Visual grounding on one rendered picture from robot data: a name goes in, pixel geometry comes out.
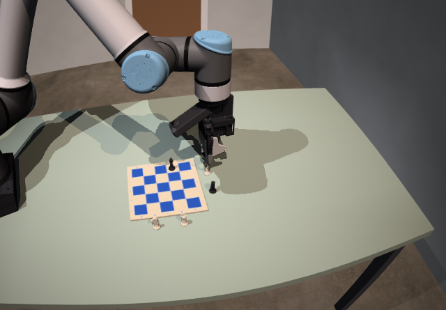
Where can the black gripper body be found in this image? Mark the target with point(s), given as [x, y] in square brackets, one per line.
[221, 120]

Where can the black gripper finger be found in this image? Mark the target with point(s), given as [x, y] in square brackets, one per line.
[212, 147]
[202, 139]

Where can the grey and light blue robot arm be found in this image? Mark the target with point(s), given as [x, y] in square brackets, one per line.
[146, 61]

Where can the blue and cream chessboard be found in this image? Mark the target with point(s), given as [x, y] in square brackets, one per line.
[155, 191]

